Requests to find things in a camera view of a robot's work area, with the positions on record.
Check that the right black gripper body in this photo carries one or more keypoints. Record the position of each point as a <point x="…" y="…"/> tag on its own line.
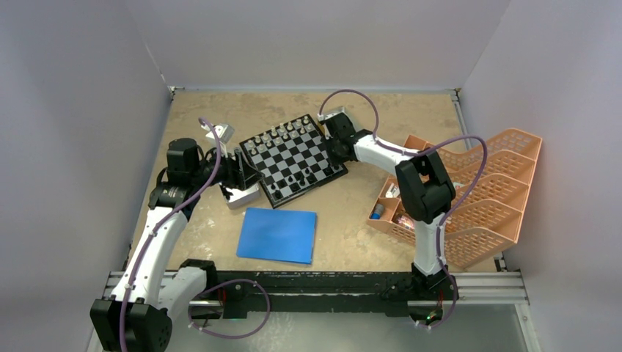
<point x="331" y="144"/>

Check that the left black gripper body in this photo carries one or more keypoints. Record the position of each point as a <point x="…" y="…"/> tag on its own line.
<point x="227" y="176"/>

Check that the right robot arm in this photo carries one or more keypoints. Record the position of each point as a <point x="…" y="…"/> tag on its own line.
<point x="426" y="191"/>

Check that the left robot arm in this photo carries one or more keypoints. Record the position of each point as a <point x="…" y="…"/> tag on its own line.
<point x="139" y="312"/>

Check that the white chess piece row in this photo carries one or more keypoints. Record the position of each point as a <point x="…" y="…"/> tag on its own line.
<point x="300" y="131"/>

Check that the gold rectangular metal tin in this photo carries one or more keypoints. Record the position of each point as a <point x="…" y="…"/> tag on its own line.
<point x="326" y="115"/>

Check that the black and silver chessboard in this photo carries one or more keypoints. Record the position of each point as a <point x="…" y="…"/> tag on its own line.
<point x="289" y="164"/>

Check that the blue folder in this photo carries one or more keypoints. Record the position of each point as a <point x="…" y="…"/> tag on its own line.
<point x="278" y="235"/>

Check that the white small device in organizer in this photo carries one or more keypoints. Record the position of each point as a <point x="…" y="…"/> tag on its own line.
<point x="392" y="192"/>

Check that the blue capped small bottle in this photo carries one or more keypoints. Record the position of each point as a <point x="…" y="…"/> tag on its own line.
<point x="377" y="211"/>

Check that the orange plastic tiered organizer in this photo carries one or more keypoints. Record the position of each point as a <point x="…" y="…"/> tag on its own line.
<point x="489" y="220"/>

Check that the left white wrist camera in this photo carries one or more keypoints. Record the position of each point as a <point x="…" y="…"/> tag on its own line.
<point x="219" y="135"/>

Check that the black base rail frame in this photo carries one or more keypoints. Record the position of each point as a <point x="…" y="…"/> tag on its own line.
<point x="234" y="294"/>

